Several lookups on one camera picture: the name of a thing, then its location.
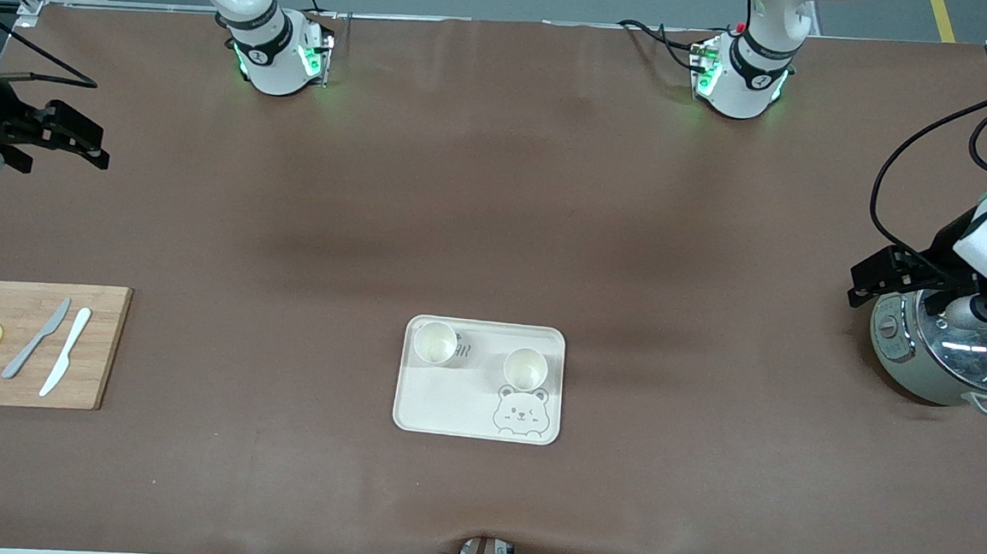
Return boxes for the white plastic cup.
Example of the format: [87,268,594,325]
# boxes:
[412,319,460,368]
[502,346,551,393]

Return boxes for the white bear print tray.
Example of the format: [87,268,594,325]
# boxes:
[391,313,568,447]

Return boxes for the glass pot lid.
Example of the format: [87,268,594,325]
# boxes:
[911,290,987,395]

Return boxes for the grey plastic knife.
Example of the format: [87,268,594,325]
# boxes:
[2,294,72,384]

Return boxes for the wooden cutting board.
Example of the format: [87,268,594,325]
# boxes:
[0,280,133,415]

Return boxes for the white plastic knife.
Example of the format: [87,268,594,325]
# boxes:
[39,305,93,400]

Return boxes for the brown table cover mat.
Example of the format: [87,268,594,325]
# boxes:
[0,0,987,554]

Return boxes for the silver table edge rail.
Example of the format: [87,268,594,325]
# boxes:
[43,0,476,33]

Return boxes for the black arm base cables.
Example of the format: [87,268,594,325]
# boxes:
[613,17,716,75]

